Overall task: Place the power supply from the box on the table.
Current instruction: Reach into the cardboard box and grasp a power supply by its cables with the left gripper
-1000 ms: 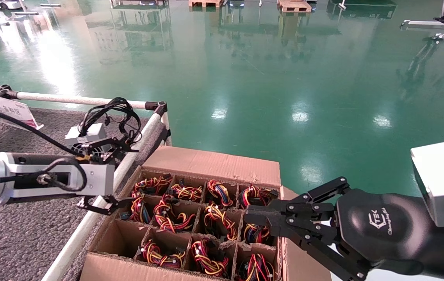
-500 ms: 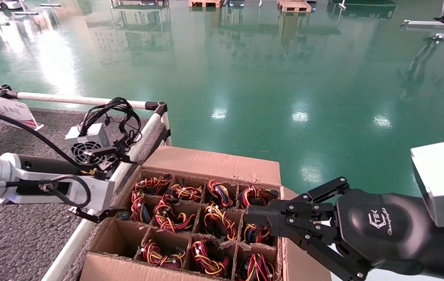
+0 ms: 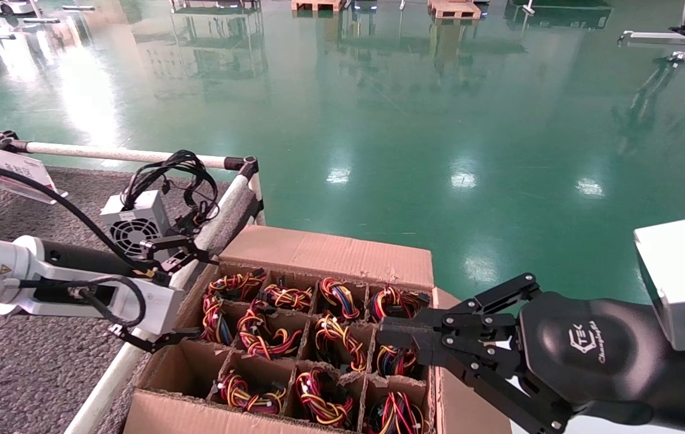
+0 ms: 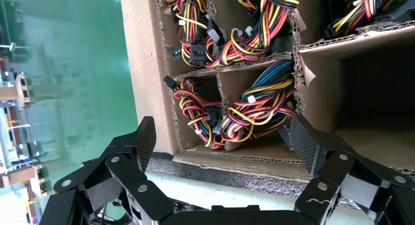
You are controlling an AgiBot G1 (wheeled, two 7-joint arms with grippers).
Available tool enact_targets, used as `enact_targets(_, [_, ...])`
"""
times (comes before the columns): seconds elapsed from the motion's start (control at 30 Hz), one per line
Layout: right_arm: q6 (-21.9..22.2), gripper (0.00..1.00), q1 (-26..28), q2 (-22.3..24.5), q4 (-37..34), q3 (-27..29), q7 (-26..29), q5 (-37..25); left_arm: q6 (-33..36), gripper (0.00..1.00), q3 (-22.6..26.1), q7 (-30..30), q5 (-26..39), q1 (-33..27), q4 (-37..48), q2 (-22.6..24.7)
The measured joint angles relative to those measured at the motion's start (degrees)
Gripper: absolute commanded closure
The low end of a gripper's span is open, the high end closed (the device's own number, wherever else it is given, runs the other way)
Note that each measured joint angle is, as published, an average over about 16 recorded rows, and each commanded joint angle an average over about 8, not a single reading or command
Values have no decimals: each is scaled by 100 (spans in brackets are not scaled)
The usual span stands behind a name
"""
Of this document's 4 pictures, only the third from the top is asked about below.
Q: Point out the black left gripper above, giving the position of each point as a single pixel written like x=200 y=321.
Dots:
x=95 y=256

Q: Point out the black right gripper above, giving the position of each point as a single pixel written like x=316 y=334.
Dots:
x=589 y=355

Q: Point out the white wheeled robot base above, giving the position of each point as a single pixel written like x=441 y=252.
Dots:
x=14 y=6

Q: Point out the brown cardboard divider box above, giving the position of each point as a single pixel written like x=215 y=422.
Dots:
x=330 y=253

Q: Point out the grey stand foot bar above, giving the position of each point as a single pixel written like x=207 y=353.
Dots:
x=41 y=21
x=77 y=8

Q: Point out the wooden pallet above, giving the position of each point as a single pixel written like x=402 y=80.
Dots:
x=318 y=5
x=453 y=9

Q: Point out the white robot floor stand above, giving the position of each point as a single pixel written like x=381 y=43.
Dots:
x=655 y=37

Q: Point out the white table frame leg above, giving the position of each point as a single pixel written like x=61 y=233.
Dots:
x=258 y=202

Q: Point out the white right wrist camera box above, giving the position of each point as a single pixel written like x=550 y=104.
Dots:
x=679 y=277

